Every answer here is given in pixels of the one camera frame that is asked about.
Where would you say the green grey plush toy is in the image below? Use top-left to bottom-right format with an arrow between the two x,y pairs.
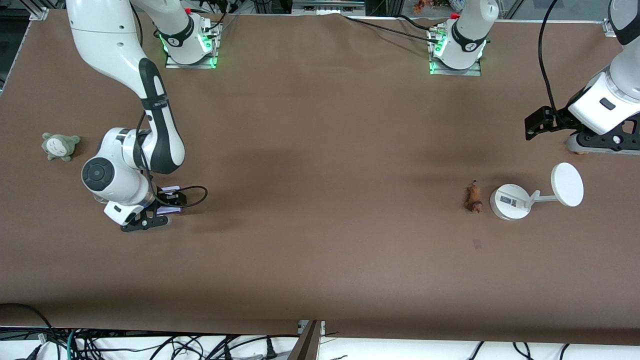
41,133 -> 81,162

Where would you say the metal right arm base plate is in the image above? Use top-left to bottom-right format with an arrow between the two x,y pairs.
165,19 -> 219,70

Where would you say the black cable across table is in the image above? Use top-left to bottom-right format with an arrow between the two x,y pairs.
342,14 -> 446,46

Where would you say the wooden post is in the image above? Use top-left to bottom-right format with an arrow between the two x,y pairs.
287,320 -> 323,360

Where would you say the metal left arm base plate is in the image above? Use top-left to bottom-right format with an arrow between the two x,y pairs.
428,27 -> 482,77

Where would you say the black looped floor cable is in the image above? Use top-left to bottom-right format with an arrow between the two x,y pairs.
0,302 -> 57,347

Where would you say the brown lion statue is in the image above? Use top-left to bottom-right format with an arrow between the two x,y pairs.
464,180 -> 484,214

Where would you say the aluminium frame bar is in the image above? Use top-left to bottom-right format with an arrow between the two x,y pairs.
292,0 -> 366,16

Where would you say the white round-base stand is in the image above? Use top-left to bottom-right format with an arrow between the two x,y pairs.
489,162 -> 585,221

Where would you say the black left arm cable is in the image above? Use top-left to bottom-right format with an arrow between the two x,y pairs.
538,0 -> 560,112

